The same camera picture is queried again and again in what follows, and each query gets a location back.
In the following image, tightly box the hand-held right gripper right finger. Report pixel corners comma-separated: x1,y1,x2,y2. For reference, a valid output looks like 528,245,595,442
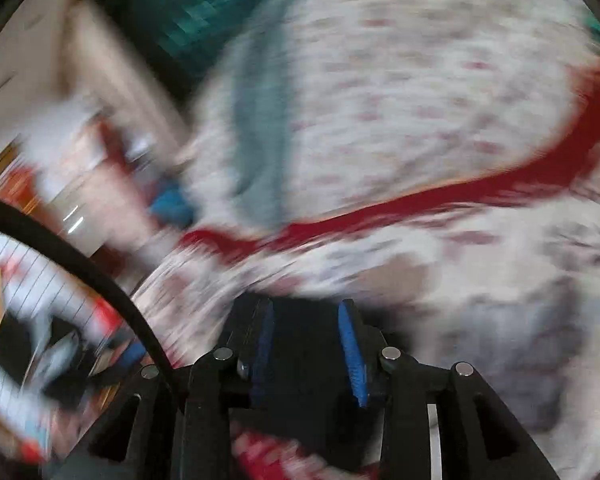
336,299,561,480

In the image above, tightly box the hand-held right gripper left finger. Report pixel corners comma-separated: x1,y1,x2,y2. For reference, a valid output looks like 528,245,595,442
45,297,277,480

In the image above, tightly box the red and white plush blanket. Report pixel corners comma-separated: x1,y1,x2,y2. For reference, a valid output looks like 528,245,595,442
130,55,600,480

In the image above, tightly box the white floral bedsheet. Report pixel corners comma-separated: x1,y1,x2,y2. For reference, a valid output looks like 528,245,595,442
180,0,600,241

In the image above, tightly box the beige curtain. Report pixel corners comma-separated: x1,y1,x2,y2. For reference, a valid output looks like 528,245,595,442
55,0,191,171

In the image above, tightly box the window with teal grid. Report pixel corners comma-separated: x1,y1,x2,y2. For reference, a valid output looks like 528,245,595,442
100,0,291,86

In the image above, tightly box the black rimmed wire basket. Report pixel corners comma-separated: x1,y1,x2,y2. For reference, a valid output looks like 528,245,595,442
0,194,181,401

